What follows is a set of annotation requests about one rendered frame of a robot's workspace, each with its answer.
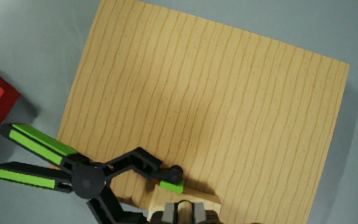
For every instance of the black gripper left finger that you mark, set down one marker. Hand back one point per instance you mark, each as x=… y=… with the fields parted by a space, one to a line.
x=170 y=215

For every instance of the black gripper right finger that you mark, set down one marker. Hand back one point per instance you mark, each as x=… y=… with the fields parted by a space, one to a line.
x=202 y=216

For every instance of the tan wooden board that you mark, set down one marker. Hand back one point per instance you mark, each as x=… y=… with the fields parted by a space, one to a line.
x=247 y=118

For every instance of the red rectangular tray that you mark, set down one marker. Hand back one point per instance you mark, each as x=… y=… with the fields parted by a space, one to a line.
x=8 y=97

